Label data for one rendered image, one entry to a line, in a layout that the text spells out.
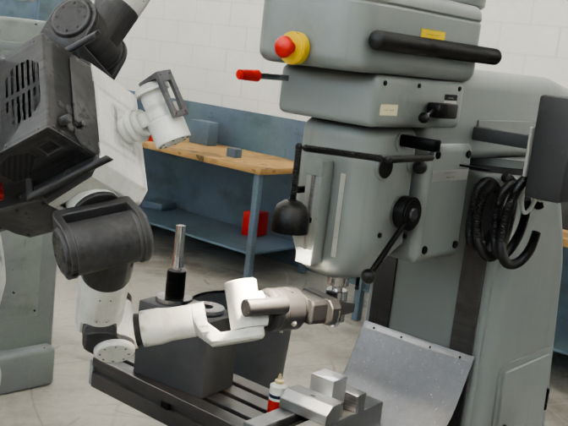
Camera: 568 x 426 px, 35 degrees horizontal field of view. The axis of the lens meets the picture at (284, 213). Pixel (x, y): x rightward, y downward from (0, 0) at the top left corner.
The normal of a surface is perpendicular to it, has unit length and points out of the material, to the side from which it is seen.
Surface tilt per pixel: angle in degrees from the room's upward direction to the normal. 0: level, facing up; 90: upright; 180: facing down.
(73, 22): 62
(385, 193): 90
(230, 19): 90
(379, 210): 90
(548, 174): 90
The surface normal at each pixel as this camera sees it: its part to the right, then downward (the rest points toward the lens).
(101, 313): 0.15, 0.79
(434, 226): 0.76, 0.20
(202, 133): -0.68, 0.06
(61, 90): 0.86, -0.37
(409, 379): -0.53, -0.39
